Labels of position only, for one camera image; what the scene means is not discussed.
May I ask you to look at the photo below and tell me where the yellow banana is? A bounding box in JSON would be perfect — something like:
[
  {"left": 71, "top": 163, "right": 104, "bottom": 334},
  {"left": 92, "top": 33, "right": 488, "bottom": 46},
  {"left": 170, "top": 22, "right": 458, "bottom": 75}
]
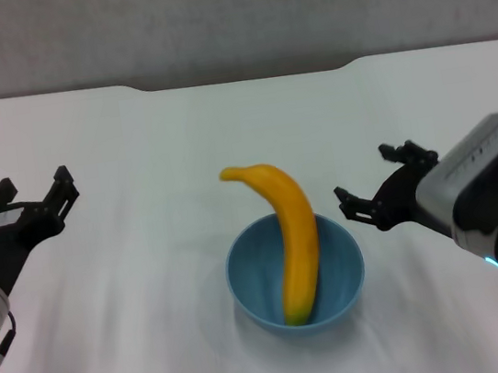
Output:
[{"left": 218, "top": 155, "right": 332, "bottom": 335}]

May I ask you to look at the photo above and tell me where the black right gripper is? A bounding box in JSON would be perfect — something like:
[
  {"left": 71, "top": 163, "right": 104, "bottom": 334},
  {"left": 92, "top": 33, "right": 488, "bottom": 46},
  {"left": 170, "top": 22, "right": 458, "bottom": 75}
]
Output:
[{"left": 327, "top": 134, "right": 458, "bottom": 254}]

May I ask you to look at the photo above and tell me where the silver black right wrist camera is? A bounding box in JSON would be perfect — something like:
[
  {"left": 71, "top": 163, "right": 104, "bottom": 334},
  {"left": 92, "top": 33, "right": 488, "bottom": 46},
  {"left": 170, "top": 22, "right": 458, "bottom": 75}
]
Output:
[{"left": 406, "top": 113, "right": 498, "bottom": 261}]

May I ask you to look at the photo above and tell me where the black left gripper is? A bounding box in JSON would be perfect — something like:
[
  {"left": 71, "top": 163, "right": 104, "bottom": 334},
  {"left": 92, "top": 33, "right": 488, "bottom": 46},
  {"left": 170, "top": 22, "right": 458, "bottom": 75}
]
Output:
[{"left": 0, "top": 163, "right": 95, "bottom": 302}]

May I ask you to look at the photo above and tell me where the blue bowl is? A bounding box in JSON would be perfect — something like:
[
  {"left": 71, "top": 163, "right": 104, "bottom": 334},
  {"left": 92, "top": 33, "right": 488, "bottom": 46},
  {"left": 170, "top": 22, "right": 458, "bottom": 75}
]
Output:
[{"left": 218, "top": 202, "right": 374, "bottom": 347}]

